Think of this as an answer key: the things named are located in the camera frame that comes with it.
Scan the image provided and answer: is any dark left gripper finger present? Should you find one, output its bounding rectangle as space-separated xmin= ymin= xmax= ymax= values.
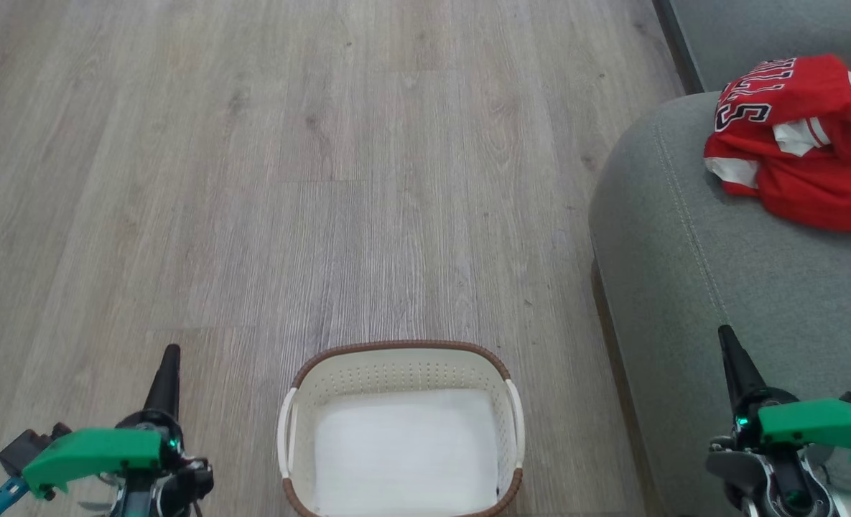
xmin=142 ymin=343 xmax=182 ymax=419

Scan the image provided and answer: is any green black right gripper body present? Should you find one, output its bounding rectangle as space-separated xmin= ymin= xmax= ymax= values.
xmin=708 ymin=388 xmax=851 ymax=467

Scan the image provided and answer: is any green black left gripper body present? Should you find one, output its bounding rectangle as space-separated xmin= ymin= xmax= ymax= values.
xmin=22 ymin=408 xmax=215 ymax=517

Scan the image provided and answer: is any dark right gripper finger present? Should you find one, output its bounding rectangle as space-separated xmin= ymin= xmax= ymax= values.
xmin=717 ymin=325 xmax=768 ymax=414

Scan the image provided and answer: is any red white sports jersey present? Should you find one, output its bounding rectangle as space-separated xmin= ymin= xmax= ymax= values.
xmin=703 ymin=54 xmax=851 ymax=233

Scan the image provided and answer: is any cream laundry basket brown rim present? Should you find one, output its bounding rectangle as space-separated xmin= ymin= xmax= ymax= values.
xmin=276 ymin=340 xmax=526 ymax=517

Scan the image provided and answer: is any grey fabric sofa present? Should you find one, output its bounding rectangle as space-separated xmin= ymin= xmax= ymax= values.
xmin=587 ymin=0 xmax=851 ymax=517

